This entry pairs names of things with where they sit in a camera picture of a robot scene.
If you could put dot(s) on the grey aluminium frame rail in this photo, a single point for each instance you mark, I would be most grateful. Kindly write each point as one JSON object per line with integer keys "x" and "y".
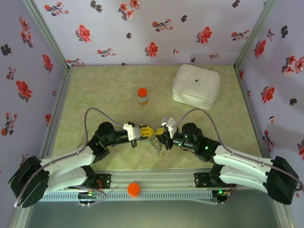
{"x": 57, "y": 111}
{"x": 247, "y": 99}

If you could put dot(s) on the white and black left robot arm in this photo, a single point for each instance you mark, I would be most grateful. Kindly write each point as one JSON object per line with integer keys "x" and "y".
{"x": 66, "y": 161}

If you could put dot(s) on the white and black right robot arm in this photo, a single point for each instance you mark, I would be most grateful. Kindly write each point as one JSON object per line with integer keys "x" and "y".
{"x": 242, "y": 159}

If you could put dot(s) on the grey aluminium frame post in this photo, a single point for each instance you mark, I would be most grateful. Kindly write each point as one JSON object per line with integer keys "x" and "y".
{"x": 283, "y": 218}
{"x": 256, "y": 33}
{"x": 45, "y": 33}
{"x": 20, "y": 218}

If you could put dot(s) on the white zippered pouch case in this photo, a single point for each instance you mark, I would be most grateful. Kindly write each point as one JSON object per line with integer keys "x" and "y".
{"x": 194, "y": 88}

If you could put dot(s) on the small circuit board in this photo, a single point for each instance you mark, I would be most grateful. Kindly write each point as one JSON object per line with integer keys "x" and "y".
{"x": 222, "y": 193}
{"x": 88, "y": 195}

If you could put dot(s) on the orange round button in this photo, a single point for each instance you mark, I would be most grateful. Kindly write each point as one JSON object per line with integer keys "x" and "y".
{"x": 133, "y": 188}

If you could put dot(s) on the orange-capped small bottle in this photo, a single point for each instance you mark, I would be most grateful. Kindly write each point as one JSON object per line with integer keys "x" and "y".
{"x": 142, "y": 97}

